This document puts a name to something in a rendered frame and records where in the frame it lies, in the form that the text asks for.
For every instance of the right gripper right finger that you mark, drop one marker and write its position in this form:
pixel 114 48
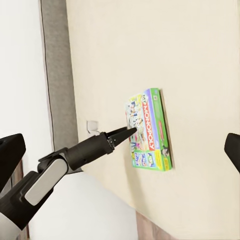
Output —
pixel 232 149

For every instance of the bed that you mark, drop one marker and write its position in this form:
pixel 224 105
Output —
pixel 98 53

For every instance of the fixed window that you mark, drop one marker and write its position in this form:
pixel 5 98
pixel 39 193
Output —
pixel 13 180

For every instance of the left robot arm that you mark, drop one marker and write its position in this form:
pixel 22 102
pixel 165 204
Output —
pixel 23 201

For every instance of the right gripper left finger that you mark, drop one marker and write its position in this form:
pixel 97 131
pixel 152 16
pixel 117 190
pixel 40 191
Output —
pixel 12 150

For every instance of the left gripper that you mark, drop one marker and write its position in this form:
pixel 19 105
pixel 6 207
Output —
pixel 97 146

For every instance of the board game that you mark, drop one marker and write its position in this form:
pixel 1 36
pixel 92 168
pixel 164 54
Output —
pixel 148 146

